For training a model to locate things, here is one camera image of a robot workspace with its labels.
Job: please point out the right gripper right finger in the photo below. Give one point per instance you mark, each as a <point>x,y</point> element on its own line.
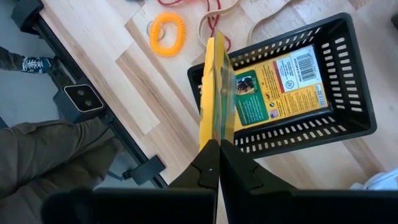
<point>280,205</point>

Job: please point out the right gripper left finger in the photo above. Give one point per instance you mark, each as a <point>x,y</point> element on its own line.
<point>155,205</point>

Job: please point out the yellow Crayola crayon box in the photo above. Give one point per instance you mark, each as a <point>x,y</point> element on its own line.
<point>295,93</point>
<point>206,93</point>

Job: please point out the black slotted plastic basket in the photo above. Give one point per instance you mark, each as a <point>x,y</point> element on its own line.
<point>370,118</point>

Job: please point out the wide tan rubber band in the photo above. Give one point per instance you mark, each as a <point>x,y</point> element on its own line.
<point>203,20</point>

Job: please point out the thin red rubber band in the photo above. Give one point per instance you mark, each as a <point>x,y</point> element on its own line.
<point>211,21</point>

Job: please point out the person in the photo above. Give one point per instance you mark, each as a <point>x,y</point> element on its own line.
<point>46,155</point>

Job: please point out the table-level camera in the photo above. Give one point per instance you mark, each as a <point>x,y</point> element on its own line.
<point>82,98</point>

